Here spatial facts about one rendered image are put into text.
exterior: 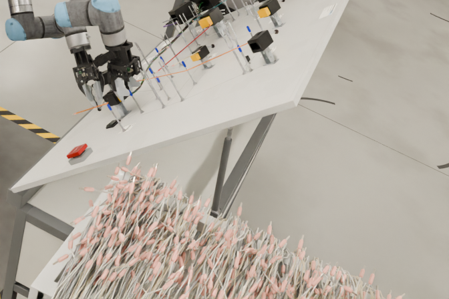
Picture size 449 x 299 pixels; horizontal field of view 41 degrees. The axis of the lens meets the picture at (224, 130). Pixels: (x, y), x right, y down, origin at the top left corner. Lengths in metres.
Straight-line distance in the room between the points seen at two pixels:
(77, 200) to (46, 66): 1.98
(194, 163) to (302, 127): 1.97
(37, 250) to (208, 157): 0.76
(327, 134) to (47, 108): 1.91
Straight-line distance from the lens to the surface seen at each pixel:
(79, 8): 1.85
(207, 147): 2.50
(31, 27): 2.14
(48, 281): 1.16
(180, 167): 2.37
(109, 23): 1.82
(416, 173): 4.49
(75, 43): 2.09
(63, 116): 3.67
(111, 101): 2.03
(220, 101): 1.66
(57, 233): 2.07
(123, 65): 1.88
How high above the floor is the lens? 2.39
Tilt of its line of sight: 37 degrees down
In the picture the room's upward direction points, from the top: 23 degrees clockwise
